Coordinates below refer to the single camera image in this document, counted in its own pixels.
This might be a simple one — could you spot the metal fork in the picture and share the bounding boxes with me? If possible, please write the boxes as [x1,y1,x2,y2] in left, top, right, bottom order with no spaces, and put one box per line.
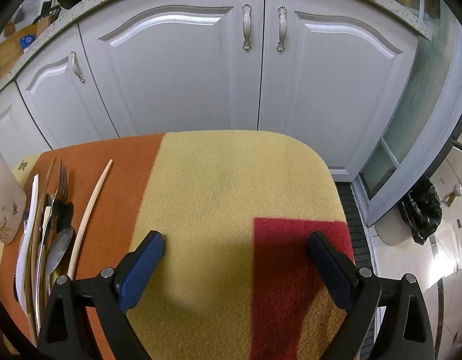
[34,160,69,332]

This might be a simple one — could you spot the white sliding glass door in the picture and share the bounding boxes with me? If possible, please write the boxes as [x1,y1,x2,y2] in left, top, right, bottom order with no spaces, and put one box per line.
[358,7,462,228]

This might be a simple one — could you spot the white cabinet door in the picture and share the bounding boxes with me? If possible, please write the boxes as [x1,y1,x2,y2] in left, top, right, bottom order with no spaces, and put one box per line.
[258,0,419,182]
[78,0,266,139]
[0,80,55,166]
[16,23,123,150]

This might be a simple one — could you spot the pale wooden chopstick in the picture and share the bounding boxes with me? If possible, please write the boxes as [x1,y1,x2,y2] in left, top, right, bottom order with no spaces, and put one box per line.
[67,159,114,280]

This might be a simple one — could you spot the brown wooden chopstick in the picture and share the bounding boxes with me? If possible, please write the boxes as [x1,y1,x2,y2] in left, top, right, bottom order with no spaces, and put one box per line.
[29,157,57,347]

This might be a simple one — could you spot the metal spoon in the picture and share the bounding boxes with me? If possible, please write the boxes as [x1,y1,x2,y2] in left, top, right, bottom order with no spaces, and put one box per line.
[44,226,74,308]

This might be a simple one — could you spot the colourful printed blanket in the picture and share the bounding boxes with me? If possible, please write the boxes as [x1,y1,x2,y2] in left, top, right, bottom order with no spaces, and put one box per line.
[0,130,378,360]

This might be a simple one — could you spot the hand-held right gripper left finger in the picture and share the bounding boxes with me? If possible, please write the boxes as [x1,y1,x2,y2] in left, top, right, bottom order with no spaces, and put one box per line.
[38,230,165,360]

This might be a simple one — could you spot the wooden knife block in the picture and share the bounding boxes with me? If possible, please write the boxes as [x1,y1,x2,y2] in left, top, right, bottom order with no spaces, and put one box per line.
[32,1,62,37]

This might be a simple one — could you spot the wooden cutting board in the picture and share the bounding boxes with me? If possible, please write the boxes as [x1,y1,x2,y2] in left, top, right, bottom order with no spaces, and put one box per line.
[0,26,39,83]

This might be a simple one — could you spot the white plastic knife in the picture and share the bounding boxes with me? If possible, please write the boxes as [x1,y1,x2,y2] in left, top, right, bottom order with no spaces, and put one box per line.
[14,174,40,314]

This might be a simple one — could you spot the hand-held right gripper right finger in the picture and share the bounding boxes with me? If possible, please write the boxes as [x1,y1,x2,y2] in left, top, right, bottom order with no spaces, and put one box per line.
[307,231,436,360]

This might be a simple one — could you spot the silver cabinet handle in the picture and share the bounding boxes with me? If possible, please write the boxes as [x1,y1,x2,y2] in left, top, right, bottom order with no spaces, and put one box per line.
[242,3,253,52]
[276,6,288,52]
[70,50,86,83]

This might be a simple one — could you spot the black trash bag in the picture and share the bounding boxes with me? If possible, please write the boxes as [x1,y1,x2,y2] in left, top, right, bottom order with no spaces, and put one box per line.
[398,178,443,244]

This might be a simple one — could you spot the white floral cup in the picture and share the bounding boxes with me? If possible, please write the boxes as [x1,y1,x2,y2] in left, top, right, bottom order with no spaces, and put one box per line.
[0,135,28,247]

